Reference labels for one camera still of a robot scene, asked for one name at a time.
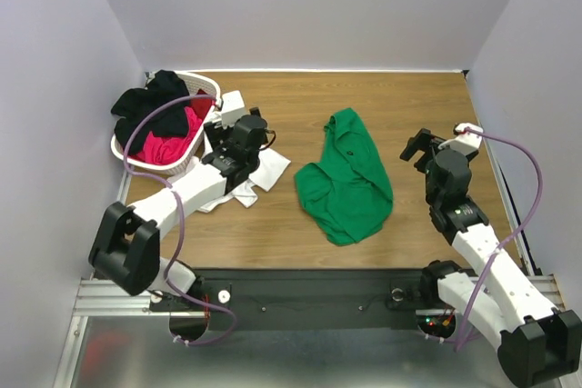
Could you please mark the white plastic laundry basket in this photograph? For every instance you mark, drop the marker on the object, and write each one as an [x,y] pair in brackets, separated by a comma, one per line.
[194,83]

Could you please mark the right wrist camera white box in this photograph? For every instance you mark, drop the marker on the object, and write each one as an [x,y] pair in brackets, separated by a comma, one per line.
[467,139]

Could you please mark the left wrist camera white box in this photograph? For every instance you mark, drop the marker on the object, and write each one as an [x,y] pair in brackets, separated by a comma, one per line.
[233,108]

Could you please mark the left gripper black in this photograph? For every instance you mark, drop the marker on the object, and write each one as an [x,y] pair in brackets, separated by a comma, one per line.
[217,136]

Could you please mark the red t shirt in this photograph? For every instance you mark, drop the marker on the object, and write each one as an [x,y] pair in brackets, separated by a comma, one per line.
[165,151]

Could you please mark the green t shirt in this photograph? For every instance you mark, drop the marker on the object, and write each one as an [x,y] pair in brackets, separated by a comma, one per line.
[347,192]

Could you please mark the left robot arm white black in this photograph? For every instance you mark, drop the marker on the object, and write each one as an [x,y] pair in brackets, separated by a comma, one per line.
[126,249]

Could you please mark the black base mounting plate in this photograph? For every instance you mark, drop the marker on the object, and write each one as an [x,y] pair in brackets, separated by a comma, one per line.
[312,299]

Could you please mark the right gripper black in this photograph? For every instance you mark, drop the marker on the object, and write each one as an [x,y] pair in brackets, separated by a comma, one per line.
[421,150]

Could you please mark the white t shirt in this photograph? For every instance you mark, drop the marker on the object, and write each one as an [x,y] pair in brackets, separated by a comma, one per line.
[271,168]

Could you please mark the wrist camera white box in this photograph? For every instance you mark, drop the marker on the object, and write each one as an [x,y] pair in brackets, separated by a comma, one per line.
[233,108]
[467,139]

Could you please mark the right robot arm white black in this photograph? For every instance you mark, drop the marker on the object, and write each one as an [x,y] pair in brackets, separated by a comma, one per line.
[535,341]

